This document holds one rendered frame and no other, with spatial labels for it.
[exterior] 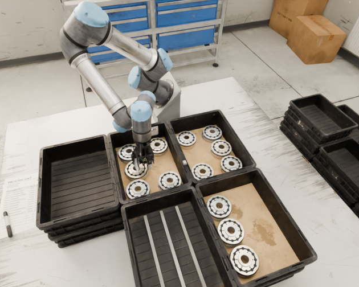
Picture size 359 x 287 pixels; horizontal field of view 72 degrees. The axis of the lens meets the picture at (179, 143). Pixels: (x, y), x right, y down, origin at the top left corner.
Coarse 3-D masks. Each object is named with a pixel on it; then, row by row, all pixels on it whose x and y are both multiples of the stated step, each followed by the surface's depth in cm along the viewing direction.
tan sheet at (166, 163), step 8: (168, 152) 125; (160, 160) 121; (168, 160) 121; (120, 168) 118; (160, 168) 118; (168, 168) 118; (176, 168) 118; (152, 176) 115; (152, 184) 112; (152, 192) 109
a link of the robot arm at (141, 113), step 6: (138, 102) 92; (144, 102) 92; (132, 108) 90; (138, 108) 89; (144, 108) 89; (150, 108) 92; (132, 114) 91; (138, 114) 89; (144, 114) 90; (150, 114) 92; (132, 120) 93; (138, 120) 91; (144, 120) 91; (150, 120) 94; (132, 126) 95; (138, 126) 93; (144, 126) 93; (150, 126) 96; (138, 132) 94; (144, 132) 95
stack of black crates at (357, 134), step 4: (344, 104) 223; (340, 108) 224; (344, 108) 224; (348, 108) 220; (344, 112) 225; (348, 112) 221; (352, 112) 218; (352, 116) 219; (356, 116) 215; (356, 120) 216; (352, 132) 214; (356, 132) 214; (352, 136) 211; (356, 136) 211
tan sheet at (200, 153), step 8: (176, 136) 132; (200, 136) 132; (200, 144) 128; (208, 144) 128; (184, 152) 125; (192, 152) 125; (200, 152) 125; (208, 152) 125; (232, 152) 125; (192, 160) 121; (200, 160) 122; (208, 160) 122; (216, 160) 122; (192, 168) 118; (216, 168) 118
